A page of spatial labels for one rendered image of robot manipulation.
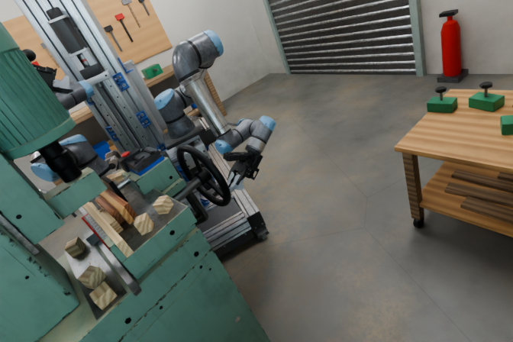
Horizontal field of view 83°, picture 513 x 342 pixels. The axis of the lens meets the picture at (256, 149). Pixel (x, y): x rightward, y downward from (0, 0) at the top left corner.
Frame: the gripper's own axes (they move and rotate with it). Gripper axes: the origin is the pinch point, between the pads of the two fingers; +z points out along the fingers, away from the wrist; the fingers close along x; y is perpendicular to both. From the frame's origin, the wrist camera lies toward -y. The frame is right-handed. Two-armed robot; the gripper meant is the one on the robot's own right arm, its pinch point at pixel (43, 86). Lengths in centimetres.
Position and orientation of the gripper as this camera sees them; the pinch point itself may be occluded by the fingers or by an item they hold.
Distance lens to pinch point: 108.2
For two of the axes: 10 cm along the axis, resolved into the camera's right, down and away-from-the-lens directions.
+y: 1.8, -9.8, -0.1
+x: 7.2, 1.2, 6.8
